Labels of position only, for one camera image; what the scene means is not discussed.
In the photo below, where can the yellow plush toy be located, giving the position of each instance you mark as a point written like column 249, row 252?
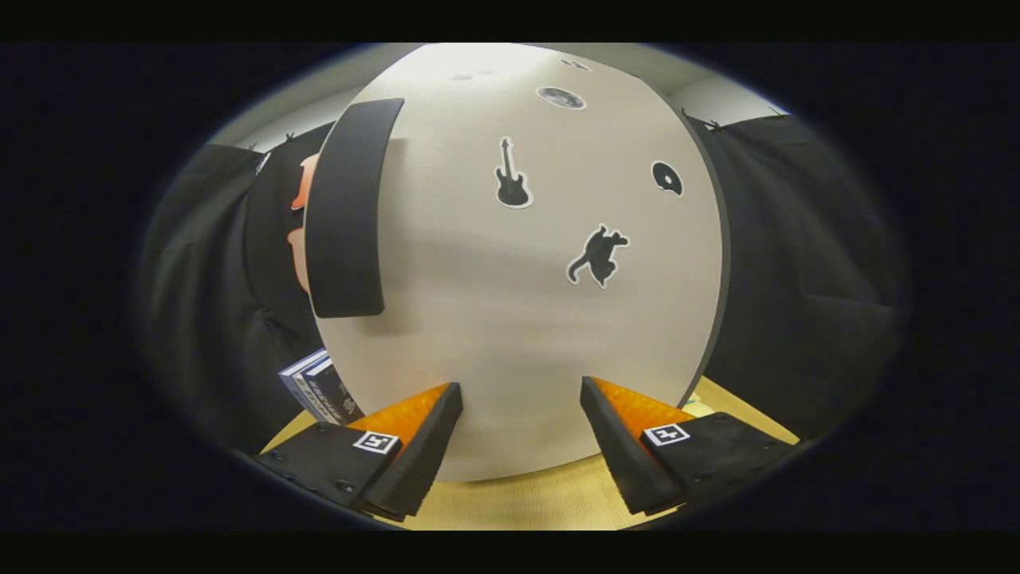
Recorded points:
column 698, row 407

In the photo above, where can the white cabinet door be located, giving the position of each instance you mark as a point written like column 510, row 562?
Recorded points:
column 510, row 335

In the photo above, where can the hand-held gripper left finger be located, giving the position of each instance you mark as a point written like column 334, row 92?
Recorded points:
column 418, row 458

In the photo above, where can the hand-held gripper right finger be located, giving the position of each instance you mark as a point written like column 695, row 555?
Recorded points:
column 617, row 454

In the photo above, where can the dark blue book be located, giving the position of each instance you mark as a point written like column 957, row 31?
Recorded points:
column 335, row 395
column 299, row 387

